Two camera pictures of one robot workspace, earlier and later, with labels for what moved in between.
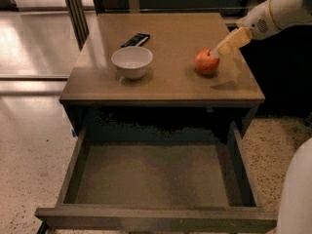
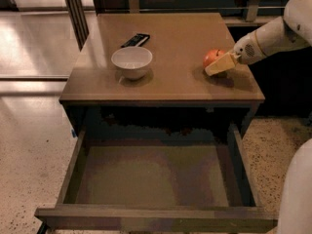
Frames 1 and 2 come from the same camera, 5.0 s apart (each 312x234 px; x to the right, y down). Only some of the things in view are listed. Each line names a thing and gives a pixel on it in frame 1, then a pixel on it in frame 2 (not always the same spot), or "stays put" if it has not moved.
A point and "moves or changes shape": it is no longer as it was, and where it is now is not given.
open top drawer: (158, 179) stays put
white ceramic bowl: (132, 60) stays put
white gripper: (256, 23) to (246, 50)
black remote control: (136, 40) stays put
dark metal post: (76, 12) stays put
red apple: (207, 60) moves or changes shape
